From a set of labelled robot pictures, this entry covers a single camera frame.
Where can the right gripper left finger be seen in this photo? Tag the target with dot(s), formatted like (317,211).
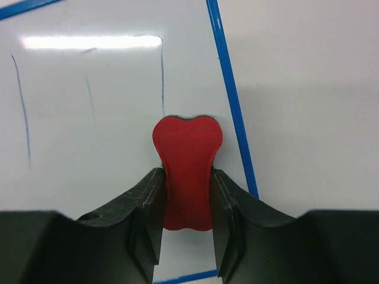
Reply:
(118,242)

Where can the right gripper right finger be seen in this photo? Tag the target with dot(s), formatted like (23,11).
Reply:
(255,243)

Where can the red bone-shaped eraser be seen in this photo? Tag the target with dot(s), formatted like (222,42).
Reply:
(187,148)

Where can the blue framed whiteboard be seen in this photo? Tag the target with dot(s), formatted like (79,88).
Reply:
(83,84)

